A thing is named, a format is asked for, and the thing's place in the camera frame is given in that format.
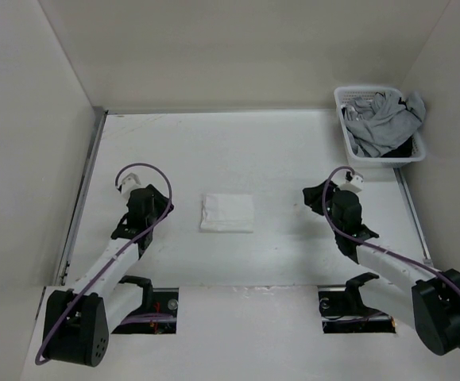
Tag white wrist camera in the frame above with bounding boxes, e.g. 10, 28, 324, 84
117, 173, 141, 199
339, 171, 365, 194

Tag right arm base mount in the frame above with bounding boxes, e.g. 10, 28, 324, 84
318, 272, 396, 334

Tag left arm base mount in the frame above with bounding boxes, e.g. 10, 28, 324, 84
112, 275, 180, 335

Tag white tank top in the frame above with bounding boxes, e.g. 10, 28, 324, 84
200, 194, 254, 233

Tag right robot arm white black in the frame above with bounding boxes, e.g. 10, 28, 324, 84
302, 179, 460, 356

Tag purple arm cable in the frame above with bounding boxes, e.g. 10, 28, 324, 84
34, 163, 174, 366
322, 166, 460, 360

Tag white plastic laundry basket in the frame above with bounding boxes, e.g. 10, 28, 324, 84
334, 85, 427, 168

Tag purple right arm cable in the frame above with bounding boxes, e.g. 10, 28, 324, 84
322, 166, 460, 360

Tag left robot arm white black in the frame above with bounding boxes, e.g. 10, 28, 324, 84
35, 185, 174, 367

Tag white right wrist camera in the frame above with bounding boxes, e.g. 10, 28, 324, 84
339, 171, 365, 194

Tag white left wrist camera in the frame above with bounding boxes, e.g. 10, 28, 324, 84
117, 173, 141, 199

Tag grey tank top in basket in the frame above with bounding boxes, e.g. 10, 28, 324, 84
342, 91, 427, 158

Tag black garment in basket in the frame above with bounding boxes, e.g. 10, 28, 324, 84
383, 137, 413, 158

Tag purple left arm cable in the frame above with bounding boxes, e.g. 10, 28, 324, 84
34, 163, 174, 366

